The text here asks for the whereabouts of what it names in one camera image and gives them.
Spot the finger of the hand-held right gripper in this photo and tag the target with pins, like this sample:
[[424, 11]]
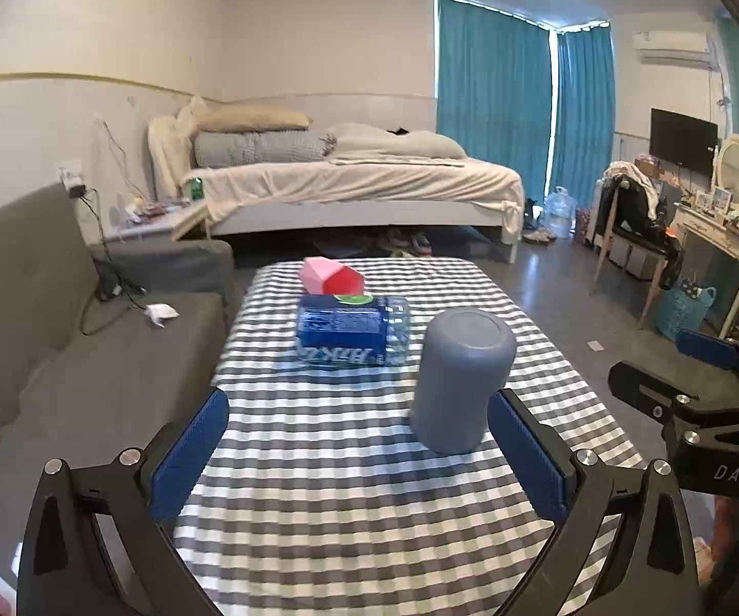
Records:
[[639, 385], [706, 344]]

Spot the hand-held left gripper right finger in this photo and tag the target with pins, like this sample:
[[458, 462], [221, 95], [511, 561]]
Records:
[[528, 462]]

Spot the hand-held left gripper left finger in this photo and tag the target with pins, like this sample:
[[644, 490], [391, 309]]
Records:
[[191, 455]]

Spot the grey cup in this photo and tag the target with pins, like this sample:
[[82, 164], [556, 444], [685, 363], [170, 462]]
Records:
[[460, 385]]

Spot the blue woven basket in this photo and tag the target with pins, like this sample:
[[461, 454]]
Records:
[[684, 314]]

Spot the white dressing table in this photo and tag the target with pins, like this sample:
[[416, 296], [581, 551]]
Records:
[[716, 237]]

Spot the wooden chair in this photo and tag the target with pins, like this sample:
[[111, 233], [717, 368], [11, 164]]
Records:
[[632, 250]]

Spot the crumpled white tissue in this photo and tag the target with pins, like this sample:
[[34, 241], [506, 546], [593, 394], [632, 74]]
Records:
[[162, 314]]

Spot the black jacket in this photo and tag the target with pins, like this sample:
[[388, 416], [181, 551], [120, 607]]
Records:
[[635, 208]]

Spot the grey checkered tablecloth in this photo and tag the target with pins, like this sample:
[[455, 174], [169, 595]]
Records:
[[343, 475]]

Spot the grey sofa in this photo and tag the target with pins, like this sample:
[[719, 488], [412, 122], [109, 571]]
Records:
[[55, 366]]

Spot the white oval mirror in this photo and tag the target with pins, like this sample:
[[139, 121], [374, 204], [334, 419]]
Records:
[[735, 170]]

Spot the white sneakers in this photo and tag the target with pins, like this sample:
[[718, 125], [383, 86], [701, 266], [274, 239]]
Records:
[[539, 235]]

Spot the clear water jug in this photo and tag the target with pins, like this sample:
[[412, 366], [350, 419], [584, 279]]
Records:
[[560, 215]]

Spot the white garment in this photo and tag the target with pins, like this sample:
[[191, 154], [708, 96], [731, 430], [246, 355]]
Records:
[[626, 170]]

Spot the plastic water bottle blue label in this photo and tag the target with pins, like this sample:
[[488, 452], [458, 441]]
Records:
[[343, 333]]

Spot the black television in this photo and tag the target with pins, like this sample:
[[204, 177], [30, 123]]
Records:
[[682, 141]]

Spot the pink and red house-shaped box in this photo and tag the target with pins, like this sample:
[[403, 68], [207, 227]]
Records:
[[331, 277]]

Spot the white bedside table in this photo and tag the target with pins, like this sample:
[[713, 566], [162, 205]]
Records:
[[157, 221]]

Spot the shoes under bed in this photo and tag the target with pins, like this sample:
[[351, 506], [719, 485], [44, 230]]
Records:
[[408, 242]]

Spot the narrow teal curtain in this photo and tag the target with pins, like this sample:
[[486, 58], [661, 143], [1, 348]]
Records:
[[584, 115]]

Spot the green bottle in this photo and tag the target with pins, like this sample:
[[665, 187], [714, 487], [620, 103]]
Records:
[[196, 188]]

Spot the white air conditioner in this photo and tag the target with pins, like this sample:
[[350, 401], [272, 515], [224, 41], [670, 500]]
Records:
[[671, 48]]

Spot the white cushion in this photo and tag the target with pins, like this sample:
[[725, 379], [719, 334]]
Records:
[[167, 154]]

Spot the bed with cream sheet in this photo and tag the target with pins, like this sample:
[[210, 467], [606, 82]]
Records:
[[375, 196]]

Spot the folded grey checkered quilt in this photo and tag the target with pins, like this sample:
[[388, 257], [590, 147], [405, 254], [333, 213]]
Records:
[[254, 147]]

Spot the wide teal curtain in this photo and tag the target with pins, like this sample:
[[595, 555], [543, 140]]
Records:
[[491, 90]]

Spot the pale green blanket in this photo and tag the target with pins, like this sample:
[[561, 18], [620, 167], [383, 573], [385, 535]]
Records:
[[395, 144]]

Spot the beige pillow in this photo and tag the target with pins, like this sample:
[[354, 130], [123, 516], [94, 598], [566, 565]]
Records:
[[247, 117]]

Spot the wall socket with charger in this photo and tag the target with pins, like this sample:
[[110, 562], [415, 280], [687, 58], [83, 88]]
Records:
[[72, 183]]

